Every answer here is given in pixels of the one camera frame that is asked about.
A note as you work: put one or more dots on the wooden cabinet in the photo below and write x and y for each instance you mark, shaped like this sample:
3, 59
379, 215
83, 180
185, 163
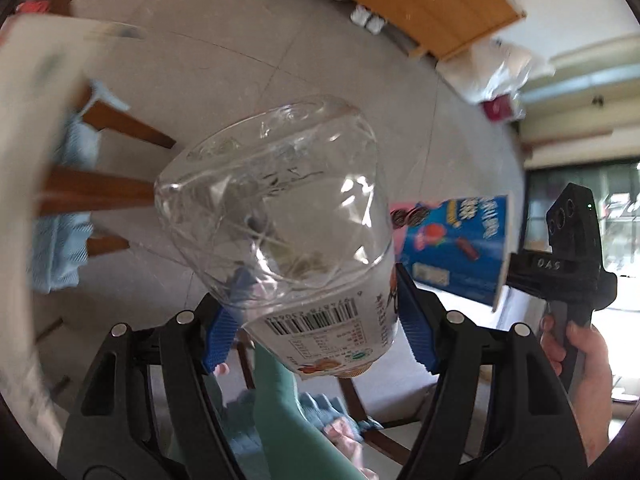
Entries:
425, 0

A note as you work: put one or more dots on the pink slipper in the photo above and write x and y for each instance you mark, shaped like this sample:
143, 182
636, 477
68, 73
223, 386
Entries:
345, 430

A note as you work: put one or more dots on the blue snack cup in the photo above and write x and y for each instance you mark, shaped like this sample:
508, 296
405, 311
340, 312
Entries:
465, 260

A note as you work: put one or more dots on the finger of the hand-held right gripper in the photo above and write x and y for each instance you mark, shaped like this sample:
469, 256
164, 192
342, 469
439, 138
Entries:
518, 271

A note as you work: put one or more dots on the table with white tablecloth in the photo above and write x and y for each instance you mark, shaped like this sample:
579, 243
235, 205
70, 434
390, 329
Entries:
30, 110

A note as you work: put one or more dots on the person's right forearm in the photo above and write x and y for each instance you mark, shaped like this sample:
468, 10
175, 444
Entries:
597, 440

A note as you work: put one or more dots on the white plastic bags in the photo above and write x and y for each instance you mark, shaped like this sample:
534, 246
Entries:
500, 70

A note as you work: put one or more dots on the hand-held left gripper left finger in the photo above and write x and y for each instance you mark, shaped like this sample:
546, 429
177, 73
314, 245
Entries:
220, 332

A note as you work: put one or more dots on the white shoes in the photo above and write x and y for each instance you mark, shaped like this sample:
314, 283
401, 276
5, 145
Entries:
369, 19

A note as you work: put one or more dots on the light blue chair cushion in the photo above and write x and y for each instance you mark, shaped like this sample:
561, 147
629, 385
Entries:
60, 245

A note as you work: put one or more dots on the clear smooth bottle white label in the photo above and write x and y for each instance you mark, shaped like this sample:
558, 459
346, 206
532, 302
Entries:
280, 210

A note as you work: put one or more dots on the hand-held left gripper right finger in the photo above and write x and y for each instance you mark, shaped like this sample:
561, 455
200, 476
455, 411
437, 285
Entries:
416, 332

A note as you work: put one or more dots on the red box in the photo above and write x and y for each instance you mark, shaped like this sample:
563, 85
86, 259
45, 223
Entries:
497, 108

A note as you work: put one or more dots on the person's right hand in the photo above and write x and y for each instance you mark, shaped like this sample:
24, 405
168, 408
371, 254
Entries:
595, 370

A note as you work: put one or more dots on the person's green trouser leg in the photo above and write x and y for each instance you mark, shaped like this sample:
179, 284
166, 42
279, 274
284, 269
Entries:
285, 435

